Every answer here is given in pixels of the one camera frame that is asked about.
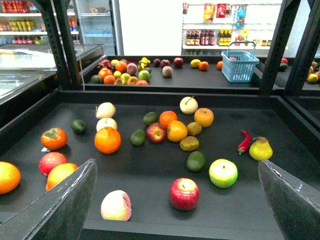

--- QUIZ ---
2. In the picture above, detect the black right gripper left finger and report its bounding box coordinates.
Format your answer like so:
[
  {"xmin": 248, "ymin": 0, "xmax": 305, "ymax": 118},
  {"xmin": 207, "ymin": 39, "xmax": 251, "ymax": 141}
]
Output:
[{"xmin": 0, "ymin": 158, "xmax": 98, "ymax": 240}]

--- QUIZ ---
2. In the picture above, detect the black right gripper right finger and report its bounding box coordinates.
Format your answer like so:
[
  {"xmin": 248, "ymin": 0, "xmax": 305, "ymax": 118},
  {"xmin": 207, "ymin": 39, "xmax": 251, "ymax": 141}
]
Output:
[{"xmin": 258, "ymin": 160, "xmax": 320, "ymax": 240}]

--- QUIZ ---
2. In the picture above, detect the black rear fruit shelf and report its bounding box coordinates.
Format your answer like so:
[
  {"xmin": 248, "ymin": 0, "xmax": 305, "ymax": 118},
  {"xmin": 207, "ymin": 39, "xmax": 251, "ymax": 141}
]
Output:
[{"xmin": 80, "ymin": 56, "xmax": 262, "ymax": 96}]

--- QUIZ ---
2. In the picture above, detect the white shelf with bottles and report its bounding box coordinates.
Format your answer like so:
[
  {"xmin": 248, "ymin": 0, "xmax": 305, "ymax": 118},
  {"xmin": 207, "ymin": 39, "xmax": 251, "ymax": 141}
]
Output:
[{"xmin": 181, "ymin": 0, "xmax": 282, "ymax": 57}]

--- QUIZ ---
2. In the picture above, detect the large orange front middle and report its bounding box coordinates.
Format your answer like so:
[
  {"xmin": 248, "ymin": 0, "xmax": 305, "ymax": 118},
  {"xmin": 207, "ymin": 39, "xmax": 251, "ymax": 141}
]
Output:
[{"xmin": 45, "ymin": 163, "xmax": 78, "ymax": 191}]

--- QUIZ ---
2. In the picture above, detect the red apple near left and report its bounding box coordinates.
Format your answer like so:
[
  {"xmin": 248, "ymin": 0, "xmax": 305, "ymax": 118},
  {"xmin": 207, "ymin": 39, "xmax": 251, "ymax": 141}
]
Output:
[{"xmin": 38, "ymin": 152, "xmax": 68, "ymax": 176}]

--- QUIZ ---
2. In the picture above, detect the pink white peach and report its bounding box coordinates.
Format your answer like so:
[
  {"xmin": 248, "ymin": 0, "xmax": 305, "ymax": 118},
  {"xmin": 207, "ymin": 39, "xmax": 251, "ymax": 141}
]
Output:
[{"xmin": 100, "ymin": 190, "xmax": 132, "ymax": 221}]

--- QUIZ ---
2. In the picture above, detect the large orange front left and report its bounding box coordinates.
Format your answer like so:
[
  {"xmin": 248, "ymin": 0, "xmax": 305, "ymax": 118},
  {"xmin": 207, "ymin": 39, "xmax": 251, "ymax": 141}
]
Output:
[{"xmin": 0, "ymin": 161, "xmax": 21, "ymax": 195}]

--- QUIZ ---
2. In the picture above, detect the yellow green pear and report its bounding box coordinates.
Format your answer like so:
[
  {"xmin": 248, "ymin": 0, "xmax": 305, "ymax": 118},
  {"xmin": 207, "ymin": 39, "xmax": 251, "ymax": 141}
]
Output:
[{"xmin": 249, "ymin": 137, "xmax": 273, "ymax": 162}]

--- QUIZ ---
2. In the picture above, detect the orange persimmon green leaf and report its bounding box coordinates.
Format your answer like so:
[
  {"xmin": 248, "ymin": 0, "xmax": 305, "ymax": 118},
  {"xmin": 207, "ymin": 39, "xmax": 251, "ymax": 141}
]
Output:
[{"xmin": 40, "ymin": 127, "xmax": 68, "ymax": 151}]

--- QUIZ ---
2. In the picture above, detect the red chili pepper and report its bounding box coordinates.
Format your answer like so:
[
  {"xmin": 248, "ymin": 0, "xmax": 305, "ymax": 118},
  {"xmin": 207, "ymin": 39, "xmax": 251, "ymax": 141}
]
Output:
[{"xmin": 237, "ymin": 129, "xmax": 252, "ymax": 155}]

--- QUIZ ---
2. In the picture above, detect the green apple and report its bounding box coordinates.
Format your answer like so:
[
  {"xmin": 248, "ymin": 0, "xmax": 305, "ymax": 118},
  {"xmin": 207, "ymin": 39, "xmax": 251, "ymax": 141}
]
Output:
[{"xmin": 208, "ymin": 158, "xmax": 238, "ymax": 189}]

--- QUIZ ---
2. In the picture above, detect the large orange with navel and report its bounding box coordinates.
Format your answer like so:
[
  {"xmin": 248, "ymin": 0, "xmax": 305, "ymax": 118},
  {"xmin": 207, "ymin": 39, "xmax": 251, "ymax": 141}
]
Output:
[{"xmin": 94, "ymin": 126, "xmax": 122, "ymax": 155}]

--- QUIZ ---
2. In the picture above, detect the dark green avocado left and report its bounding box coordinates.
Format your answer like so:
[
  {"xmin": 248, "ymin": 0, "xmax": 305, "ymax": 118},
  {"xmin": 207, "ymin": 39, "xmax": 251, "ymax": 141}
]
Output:
[{"xmin": 71, "ymin": 119, "xmax": 87, "ymax": 135}]

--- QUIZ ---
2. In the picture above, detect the dark green avocado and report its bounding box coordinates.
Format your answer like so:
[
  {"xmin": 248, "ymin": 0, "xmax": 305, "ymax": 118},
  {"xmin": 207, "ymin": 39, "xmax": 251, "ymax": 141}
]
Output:
[
  {"xmin": 186, "ymin": 151, "xmax": 206, "ymax": 173},
  {"xmin": 71, "ymin": 119, "xmax": 87, "ymax": 135}
]

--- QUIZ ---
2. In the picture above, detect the green lime lower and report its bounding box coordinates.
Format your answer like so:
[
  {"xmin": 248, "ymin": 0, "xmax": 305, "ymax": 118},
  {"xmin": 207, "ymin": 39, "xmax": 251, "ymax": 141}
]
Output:
[{"xmin": 130, "ymin": 128, "xmax": 146, "ymax": 147}]

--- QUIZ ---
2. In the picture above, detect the green lime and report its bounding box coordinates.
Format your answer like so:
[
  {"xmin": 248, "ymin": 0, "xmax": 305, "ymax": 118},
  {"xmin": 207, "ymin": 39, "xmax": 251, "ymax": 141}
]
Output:
[
  {"xmin": 130, "ymin": 128, "xmax": 146, "ymax": 147},
  {"xmin": 143, "ymin": 111, "xmax": 159, "ymax": 126}
]

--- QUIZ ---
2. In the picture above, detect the dark green avocado right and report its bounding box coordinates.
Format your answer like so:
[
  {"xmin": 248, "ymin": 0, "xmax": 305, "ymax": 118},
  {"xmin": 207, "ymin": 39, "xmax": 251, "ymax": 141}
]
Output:
[{"xmin": 186, "ymin": 151, "xmax": 206, "ymax": 173}]

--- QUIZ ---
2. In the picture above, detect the red apple front right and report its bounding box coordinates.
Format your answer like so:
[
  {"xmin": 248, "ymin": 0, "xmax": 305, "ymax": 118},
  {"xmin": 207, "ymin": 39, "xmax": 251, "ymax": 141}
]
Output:
[{"xmin": 169, "ymin": 177, "xmax": 200, "ymax": 212}]

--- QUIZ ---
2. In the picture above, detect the white pear left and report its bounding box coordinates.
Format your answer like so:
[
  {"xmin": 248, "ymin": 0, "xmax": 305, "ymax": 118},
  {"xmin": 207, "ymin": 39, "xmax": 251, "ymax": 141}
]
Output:
[{"xmin": 95, "ymin": 102, "xmax": 116, "ymax": 119}]

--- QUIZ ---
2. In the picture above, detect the brown kiwi lower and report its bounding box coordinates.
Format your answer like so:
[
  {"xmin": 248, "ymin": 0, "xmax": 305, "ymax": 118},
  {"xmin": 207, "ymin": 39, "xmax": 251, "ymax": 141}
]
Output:
[{"xmin": 179, "ymin": 136, "xmax": 200, "ymax": 152}]

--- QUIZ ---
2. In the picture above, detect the brown kiwi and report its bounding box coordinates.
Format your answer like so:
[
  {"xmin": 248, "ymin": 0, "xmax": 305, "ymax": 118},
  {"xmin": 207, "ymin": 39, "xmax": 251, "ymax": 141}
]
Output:
[
  {"xmin": 186, "ymin": 121, "xmax": 202, "ymax": 136},
  {"xmin": 179, "ymin": 136, "xmax": 200, "ymax": 152}
]

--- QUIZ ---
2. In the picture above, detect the red yellow apple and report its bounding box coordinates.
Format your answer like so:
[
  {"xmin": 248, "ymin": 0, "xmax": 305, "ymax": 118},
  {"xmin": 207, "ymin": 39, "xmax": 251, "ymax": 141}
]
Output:
[{"xmin": 146, "ymin": 123, "xmax": 167, "ymax": 143}]

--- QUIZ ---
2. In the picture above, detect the brown kiwi upper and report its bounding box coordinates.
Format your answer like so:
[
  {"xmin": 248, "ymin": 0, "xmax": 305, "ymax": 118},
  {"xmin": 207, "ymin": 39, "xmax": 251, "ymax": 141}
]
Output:
[{"xmin": 186, "ymin": 121, "xmax": 202, "ymax": 136}]

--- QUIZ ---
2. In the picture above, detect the orange yellow pear back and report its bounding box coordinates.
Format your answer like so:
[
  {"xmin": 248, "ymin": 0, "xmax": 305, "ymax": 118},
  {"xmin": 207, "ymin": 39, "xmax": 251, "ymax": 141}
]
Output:
[{"xmin": 194, "ymin": 108, "xmax": 214, "ymax": 128}]

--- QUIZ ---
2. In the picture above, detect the green lime upper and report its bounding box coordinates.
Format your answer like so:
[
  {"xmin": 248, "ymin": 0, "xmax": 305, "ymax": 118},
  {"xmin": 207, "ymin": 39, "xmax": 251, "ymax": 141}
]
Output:
[{"xmin": 143, "ymin": 111, "xmax": 159, "ymax": 126}]

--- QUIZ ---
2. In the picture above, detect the yellow orange apple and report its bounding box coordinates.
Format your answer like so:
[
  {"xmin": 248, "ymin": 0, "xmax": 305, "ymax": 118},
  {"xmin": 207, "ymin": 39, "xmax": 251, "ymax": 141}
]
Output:
[{"xmin": 167, "ymin": 120, "xmax": 188, "ymax": 143}]

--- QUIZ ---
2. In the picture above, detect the small orange mandarin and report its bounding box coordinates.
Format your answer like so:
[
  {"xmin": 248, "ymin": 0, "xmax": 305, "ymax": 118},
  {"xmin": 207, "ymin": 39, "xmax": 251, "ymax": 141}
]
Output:
[{"xmin": 159, "ymin": 110, "xmax": 178, "ymax": 128}]

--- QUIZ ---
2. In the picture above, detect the small blue background basket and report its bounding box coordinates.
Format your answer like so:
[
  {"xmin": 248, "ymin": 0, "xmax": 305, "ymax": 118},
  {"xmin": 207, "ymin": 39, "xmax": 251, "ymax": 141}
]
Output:
[{"xmin": 221, "ymin": 41, "xmax": 260, "ymax": 83}]

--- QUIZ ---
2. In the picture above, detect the pile of background fruit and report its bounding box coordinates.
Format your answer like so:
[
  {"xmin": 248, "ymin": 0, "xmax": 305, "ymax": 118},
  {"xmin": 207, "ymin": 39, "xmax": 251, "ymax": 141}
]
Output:
[{"xmin": 90, "ymin": 57, "xmax": 185, "ymax": 85}]

